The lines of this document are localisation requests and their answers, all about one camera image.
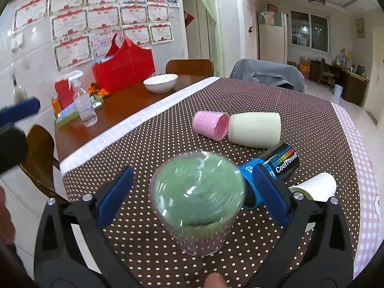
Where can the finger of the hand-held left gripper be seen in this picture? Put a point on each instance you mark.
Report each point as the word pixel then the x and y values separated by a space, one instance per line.
pixel 19 109

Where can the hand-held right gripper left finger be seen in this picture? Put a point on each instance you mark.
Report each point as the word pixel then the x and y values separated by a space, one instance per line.
pixel 115 195

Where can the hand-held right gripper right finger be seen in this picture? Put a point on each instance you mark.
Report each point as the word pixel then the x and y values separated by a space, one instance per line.
pixel 270 195

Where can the clear cup with green base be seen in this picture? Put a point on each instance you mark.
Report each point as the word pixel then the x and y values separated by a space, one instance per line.
pixel 195 192

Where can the white cup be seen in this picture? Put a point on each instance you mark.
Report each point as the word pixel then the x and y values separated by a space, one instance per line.
pixel 318 186

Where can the cream cup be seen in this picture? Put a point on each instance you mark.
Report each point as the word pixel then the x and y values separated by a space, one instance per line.
pixel 255 129

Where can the pink cup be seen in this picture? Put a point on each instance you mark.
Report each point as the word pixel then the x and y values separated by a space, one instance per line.
pixel 207 123

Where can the person's right hand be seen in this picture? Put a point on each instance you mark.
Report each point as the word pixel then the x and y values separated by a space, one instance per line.
pixel 214 281

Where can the black and blue canister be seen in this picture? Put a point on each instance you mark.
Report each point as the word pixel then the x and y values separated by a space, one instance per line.
pixel 282 159

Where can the red box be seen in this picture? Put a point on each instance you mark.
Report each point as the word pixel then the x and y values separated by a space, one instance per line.
pixel 63 91

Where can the green tray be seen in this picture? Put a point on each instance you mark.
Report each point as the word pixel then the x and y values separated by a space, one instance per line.
pixel 67 117

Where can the clear spray bottle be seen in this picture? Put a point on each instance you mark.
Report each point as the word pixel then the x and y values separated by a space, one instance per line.
pixel 85 105

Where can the orange candy wrappers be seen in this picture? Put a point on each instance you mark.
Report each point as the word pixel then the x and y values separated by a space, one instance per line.
pixel 97 91

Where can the brown polka dot tablecloth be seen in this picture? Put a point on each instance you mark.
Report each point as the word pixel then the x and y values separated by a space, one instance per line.
pixel 240 96

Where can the red bag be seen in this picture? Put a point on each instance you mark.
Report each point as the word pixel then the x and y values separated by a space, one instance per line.
pixel 126 69

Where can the white bowl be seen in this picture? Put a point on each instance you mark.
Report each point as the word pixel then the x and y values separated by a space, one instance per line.
pixel 160 82

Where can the grey jacket on chair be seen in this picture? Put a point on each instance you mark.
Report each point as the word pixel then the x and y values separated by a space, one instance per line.
pixel 267 73

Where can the white waste bin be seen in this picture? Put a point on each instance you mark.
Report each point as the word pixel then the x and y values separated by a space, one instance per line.
pixel 338 91

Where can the small wooden chair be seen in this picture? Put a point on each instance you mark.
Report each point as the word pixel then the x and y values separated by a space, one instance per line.
pixel 325 72

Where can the dark wooden desk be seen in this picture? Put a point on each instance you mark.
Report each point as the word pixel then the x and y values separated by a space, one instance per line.
pixel 354 85

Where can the white refrigerator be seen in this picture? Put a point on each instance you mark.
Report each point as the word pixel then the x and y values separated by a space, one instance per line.
pixel 271 40

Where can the green curtain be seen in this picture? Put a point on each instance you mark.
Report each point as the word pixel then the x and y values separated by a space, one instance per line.
pixel 217 36

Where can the window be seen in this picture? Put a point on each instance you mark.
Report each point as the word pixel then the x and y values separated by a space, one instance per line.
pixel 310 30

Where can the white wall switch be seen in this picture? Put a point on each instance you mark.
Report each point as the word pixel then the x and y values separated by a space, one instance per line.
pixel 17 42

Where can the wall of certificates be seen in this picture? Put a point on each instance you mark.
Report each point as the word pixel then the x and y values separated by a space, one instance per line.
pixel 99 18

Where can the framed wall picture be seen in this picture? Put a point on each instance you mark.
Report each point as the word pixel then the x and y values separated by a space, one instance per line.
pixel 360 27

